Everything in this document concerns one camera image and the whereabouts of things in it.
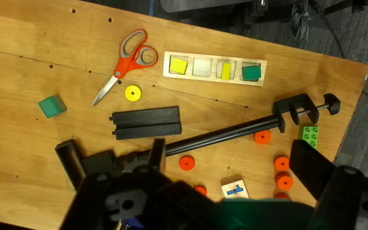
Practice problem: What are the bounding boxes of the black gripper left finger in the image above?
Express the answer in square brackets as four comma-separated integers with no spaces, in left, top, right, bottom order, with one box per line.
[55,139,86,190]

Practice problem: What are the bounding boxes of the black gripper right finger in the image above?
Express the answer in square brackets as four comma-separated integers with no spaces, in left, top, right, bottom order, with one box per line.
[289,139,335,200]

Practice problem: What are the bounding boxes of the orange ring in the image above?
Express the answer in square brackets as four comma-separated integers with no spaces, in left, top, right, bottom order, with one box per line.
[178,154,197,172]
[193,184,208,197]
[253,129,272,146]
[275,171,295,192]
[272,154,290,172]

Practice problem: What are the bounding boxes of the green lego brick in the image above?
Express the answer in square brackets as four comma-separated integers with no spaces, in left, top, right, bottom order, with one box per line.
[300,125,320,148]

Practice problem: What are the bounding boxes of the green cube block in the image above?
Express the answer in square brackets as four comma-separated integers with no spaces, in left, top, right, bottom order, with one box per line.
[39,94,67,117]

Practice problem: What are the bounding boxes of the black clamp pole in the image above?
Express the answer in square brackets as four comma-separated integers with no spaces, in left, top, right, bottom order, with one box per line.
[166,93,341,156]

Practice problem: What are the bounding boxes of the black rectangular block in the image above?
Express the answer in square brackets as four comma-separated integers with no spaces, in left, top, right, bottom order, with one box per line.
[110,106,182,139]

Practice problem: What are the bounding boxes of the yellow ring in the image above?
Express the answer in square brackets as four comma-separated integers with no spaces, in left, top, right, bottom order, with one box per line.
[124,84,143,103]

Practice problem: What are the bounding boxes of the orange handled scissors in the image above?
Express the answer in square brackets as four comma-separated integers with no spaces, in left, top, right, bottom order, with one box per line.
[92,28,159,106]

